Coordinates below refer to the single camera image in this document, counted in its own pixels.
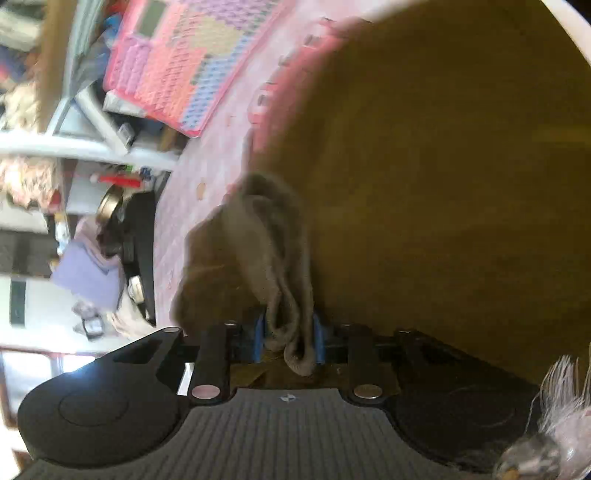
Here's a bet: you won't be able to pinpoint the pink learning tablet toy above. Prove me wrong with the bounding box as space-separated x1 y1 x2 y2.
102 0 289 138

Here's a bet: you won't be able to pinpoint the red tassel ornament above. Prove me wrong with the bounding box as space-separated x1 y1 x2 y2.
95 172 142 188

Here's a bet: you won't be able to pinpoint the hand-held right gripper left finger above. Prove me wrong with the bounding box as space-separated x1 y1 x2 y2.
106 308 267 403

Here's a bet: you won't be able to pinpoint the pale pink cloth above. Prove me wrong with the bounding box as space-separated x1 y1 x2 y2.
76 218 123 271

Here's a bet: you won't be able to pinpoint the clear shiny bead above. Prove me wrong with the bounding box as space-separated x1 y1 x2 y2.
494 434 564 480

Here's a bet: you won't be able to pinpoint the fuzzy white sleeve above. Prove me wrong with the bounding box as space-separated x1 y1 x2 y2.
531 344 591 480

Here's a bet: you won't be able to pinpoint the decorative figure plaque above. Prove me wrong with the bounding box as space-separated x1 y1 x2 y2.
0 157 62 211

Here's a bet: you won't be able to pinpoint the white shelf frame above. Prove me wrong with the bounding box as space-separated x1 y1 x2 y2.
0 88 182 172

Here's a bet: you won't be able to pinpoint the white cloth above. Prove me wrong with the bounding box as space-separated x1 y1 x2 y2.
108 295 156 340

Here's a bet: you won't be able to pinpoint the brass bowl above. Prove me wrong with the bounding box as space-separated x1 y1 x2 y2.
96 185 136 223

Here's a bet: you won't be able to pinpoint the olive brown pants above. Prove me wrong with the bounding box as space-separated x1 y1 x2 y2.
170 0 591 386

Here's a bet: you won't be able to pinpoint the purple cloth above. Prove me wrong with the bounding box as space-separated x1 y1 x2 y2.
51 240 122 309

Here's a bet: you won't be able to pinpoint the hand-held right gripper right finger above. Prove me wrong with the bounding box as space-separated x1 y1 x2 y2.
314 314 467 403

